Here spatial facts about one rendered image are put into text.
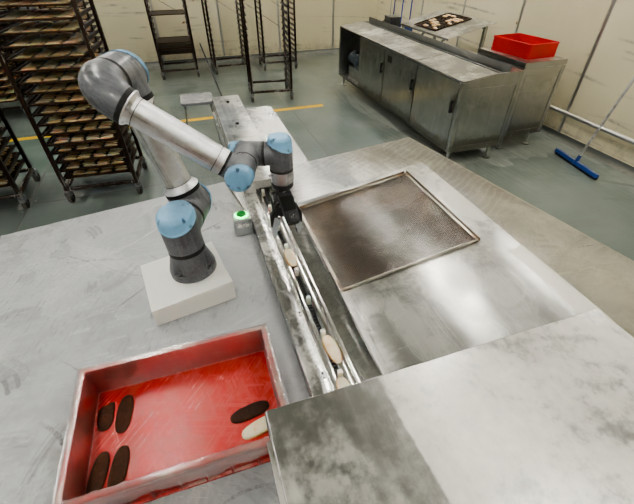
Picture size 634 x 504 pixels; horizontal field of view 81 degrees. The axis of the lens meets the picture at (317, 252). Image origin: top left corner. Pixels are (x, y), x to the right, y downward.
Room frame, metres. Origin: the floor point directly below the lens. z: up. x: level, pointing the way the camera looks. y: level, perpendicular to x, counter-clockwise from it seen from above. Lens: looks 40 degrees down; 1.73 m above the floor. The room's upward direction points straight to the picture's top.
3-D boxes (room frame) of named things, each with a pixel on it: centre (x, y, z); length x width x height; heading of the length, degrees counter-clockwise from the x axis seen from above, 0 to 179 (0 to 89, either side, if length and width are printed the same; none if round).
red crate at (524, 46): (4.19, -2.08, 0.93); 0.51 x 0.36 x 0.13; 22
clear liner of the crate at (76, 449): (0.44, 0.32, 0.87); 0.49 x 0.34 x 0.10; 108
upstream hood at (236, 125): (2.07, 0.44, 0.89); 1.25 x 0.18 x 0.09; 18
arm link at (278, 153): (1.07, 0.11, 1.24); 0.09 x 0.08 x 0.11; 90
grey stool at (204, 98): (4.13, 1.29, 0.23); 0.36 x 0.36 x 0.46; 18
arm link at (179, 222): (0.94, 0.43, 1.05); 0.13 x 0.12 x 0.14; 0
